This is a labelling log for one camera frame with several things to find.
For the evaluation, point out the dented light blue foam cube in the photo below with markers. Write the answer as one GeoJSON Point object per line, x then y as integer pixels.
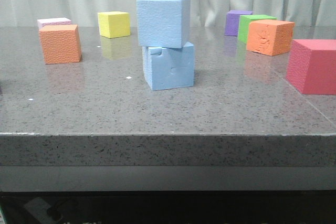
{"type": "Point", "coordinates": [169, 68]}

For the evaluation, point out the smooth light blue foam cube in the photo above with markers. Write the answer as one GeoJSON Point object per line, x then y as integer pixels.
{"type": "Point", "coordinates": [163, 23]}

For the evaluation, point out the yellow foam cube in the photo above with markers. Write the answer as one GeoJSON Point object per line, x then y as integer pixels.
{"type": "Point", "coordinates": [114, 24]}

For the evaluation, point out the purple foam cube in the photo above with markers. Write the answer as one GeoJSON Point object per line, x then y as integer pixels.
{"type": "Point", "coordinates": [232, 21]}

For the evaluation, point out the green foam cube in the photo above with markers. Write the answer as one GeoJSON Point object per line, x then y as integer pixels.
{"type": "Point", "coordinates": [244, 22]}

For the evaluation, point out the dented orange foam cube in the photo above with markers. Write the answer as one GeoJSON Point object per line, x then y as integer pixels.
{"type": "Point", "coordinates": [270, 37]}

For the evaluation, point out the left orange foam cube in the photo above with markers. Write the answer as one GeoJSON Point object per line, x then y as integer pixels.
{"type": "Point", "coordinates": [60, 44]}

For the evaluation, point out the pink foam cube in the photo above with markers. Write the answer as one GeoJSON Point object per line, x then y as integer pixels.
{"type": "Point", "coordinates": [53, 21]}

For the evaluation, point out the large red foam cube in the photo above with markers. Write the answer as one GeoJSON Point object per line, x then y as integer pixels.
{"type": "Point", "coordinates": [311, 66]}

